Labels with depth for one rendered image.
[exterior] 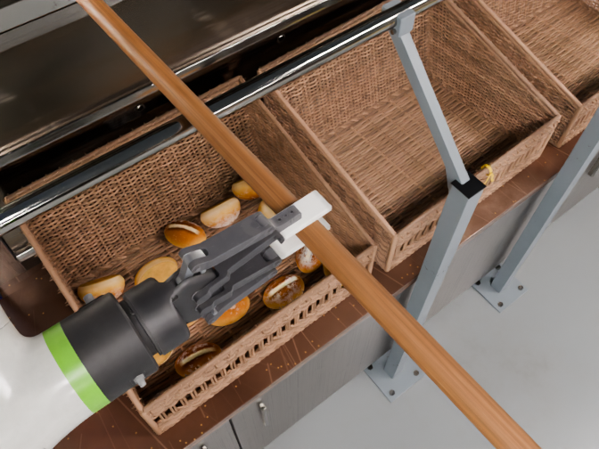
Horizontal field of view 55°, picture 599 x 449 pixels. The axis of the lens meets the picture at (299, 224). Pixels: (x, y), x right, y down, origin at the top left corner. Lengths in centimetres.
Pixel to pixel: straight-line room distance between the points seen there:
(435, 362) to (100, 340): 31
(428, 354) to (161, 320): 26
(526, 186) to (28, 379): 126
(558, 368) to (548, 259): 39
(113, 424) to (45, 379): 68
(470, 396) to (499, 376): 135
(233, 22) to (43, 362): 85
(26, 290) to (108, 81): 53
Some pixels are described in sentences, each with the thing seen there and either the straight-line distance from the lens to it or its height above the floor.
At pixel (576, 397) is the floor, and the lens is 198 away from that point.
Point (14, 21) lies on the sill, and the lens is 105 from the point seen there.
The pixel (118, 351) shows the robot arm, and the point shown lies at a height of 123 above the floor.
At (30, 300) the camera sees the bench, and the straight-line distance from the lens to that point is 140.
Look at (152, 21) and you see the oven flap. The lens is 117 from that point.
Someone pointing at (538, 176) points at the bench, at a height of 58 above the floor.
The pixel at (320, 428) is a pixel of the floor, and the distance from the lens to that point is 178.
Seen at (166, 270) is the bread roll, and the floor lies 64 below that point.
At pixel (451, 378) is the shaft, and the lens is 57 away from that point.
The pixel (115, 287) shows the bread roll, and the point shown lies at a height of 64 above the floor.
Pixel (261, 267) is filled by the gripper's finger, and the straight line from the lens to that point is 64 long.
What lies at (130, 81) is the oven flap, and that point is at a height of 96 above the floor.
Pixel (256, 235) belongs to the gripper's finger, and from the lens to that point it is 57.
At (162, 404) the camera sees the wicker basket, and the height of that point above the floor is 70.
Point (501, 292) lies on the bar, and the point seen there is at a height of 1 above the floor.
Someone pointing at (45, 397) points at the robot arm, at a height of 123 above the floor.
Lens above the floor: 173
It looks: 57 degrees down
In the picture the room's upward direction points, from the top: straight up
